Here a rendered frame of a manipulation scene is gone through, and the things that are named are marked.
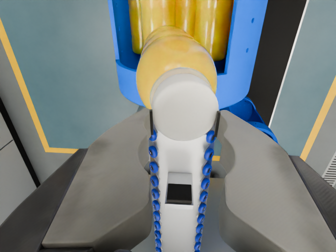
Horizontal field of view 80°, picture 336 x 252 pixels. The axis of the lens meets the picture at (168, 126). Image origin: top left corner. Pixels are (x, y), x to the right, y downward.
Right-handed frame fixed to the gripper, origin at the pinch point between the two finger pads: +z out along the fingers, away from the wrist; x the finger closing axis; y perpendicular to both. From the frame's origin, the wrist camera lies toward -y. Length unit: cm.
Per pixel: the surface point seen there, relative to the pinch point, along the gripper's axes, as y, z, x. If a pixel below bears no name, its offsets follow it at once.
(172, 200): 53, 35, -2
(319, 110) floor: 70, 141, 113
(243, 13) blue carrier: -4.0, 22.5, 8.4
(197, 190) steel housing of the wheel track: 64, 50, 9
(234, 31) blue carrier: -1.7, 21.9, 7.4
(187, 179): 55, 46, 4
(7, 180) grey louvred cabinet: 134, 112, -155
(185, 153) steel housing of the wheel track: 44, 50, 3
